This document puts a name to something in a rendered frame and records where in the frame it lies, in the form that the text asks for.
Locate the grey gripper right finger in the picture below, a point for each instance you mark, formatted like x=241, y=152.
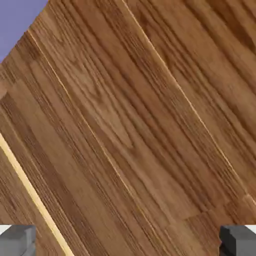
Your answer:
x=240, y=243

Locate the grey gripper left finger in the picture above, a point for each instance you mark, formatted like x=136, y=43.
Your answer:
x=16, y=242

